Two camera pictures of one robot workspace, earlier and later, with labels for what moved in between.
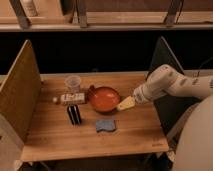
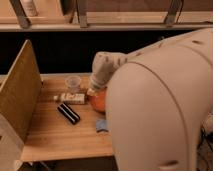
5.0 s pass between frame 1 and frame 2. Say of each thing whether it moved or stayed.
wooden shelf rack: stayed
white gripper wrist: moved
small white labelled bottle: stayed
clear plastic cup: stayed
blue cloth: stayed
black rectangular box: moved
